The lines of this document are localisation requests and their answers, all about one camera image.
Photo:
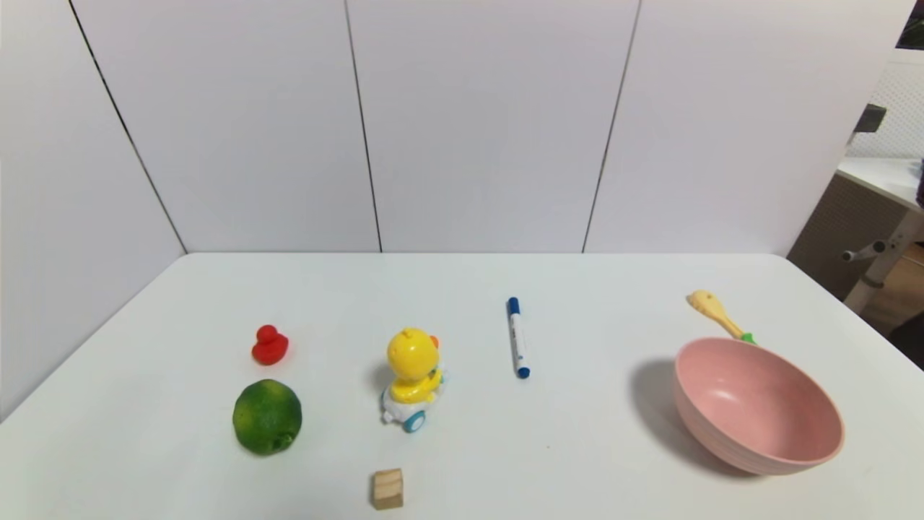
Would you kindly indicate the yellow duck toy car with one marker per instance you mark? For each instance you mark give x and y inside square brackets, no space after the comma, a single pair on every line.
[412,361]

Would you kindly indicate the pink bowl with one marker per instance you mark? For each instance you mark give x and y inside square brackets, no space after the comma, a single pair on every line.
[751,404]

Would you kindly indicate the dark background object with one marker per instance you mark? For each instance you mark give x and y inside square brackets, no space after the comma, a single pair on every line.
[913,32]

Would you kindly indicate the blue and white marker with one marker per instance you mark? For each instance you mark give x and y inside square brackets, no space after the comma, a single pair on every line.
[517,338]

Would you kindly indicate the red rubber duck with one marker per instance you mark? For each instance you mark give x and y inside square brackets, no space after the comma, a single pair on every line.
[270,349]

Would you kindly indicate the small wooden block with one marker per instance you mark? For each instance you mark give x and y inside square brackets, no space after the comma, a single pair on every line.
[388,490]

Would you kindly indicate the green lime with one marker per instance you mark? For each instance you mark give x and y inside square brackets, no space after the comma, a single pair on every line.
[266,418]

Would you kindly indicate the white desk with brown panel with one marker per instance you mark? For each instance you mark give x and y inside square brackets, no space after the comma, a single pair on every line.
[830,231]

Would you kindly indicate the white desk leg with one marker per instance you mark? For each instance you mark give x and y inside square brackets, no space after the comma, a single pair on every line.
[884,263]

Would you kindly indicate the black monitor edge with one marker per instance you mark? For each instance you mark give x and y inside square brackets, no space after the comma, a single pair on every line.
[870,118]

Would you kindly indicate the white perforated panel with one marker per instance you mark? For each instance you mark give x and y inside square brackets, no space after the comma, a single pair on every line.
[899,108]

